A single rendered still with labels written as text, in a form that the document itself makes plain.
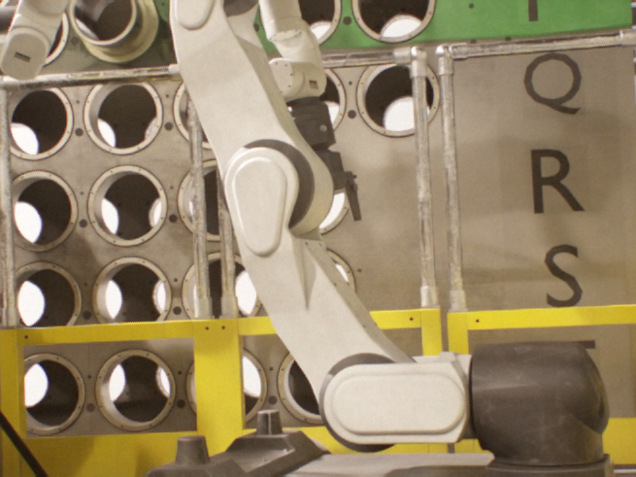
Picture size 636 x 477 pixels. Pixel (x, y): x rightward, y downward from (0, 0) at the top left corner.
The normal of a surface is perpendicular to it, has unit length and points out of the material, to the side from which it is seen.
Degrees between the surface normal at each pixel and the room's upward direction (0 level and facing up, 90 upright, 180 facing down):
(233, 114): 90
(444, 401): 90
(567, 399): 93
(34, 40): 141
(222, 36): 112
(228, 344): 90
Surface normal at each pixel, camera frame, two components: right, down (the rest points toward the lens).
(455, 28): -0.13, -0.04
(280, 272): -0.22, 0.40
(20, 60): -0.04, 0.76
